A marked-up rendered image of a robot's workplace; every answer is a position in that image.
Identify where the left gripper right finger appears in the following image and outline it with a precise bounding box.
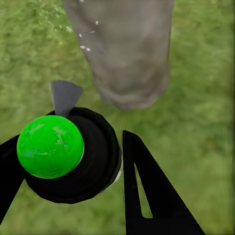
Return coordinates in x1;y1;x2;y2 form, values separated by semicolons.
121;130;205;235

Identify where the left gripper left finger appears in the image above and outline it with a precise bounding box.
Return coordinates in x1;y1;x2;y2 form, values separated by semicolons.
0;135;24;224

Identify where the pesticide atomizer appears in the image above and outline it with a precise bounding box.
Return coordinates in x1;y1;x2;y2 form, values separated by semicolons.
17;80;123;204

